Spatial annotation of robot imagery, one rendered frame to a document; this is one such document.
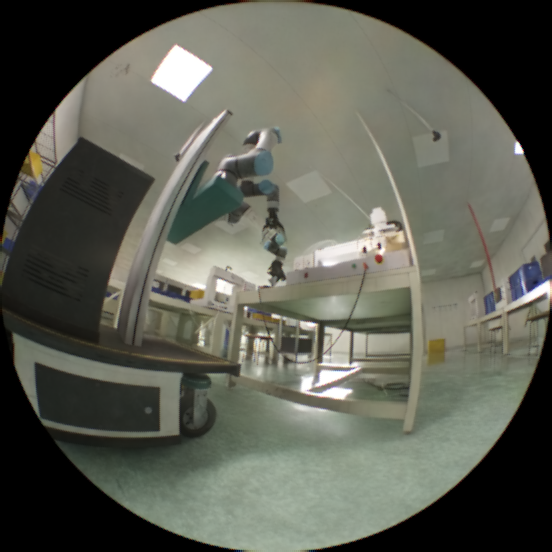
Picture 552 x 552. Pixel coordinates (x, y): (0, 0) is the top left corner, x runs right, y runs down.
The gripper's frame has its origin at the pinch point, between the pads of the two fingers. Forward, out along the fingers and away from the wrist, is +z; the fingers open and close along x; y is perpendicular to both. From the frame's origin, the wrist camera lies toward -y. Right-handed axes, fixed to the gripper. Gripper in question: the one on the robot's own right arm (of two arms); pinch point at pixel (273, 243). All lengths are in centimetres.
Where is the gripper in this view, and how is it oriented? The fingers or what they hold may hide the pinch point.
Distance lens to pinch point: 112.4
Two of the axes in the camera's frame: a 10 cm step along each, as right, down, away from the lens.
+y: -1.1, 0.8, -9.9
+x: 9.9, 0.0, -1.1
